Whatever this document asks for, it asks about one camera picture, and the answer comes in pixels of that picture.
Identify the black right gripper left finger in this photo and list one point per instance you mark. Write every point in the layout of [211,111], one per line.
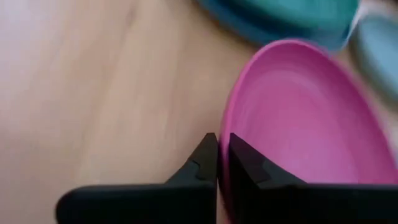
[174,199]

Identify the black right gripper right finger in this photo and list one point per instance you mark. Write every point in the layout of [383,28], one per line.
[280,202]

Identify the pink plastic plate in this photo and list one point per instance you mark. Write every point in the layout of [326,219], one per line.
[304,118]

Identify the blue plastic plate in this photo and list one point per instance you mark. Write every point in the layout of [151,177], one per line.
[377,49]

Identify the green plastic plate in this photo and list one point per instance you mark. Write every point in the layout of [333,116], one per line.
[280,15]

